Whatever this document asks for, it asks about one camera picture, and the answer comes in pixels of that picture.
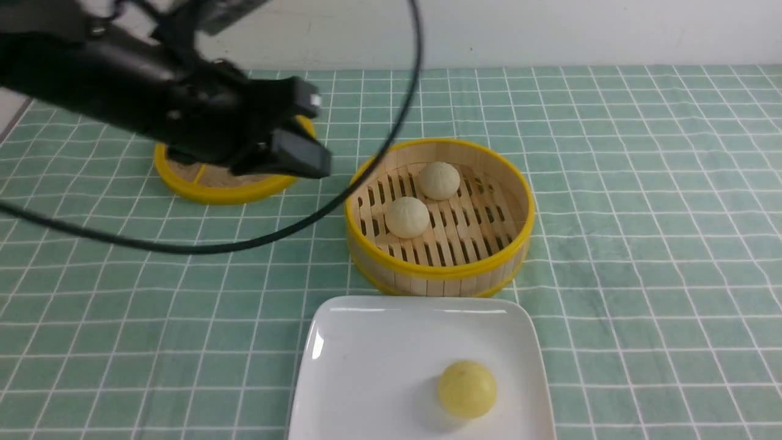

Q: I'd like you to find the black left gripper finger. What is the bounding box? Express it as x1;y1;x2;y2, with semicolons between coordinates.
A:
247;77;321;130
231;127;332;179

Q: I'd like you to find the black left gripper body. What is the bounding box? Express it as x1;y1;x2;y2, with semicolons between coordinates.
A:
162;59;288;168

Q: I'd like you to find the white steamed bun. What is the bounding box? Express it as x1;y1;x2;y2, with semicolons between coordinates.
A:
418;161;461;201
384;197;430;239

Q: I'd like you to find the yellow steamed bun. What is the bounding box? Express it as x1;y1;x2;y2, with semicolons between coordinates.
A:
437;360;497;420

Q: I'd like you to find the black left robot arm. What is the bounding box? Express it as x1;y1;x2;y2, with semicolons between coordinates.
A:
1;26;332;179

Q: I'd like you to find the white square plate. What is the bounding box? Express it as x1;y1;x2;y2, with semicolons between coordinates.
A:
287;296;557;439

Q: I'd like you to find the yellow rimmed bamboo steamer lid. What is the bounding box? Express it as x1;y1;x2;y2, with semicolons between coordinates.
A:
153;143;297;205

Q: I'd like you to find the yellow rimmed bamboo steamer basket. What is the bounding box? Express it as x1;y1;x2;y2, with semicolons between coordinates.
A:
344;137;536;297

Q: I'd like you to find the green checkered tablecloth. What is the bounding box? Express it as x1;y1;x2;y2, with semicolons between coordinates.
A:
1;66;781;439

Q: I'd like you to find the black cable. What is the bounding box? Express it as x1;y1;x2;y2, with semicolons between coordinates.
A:
0;0;425;255

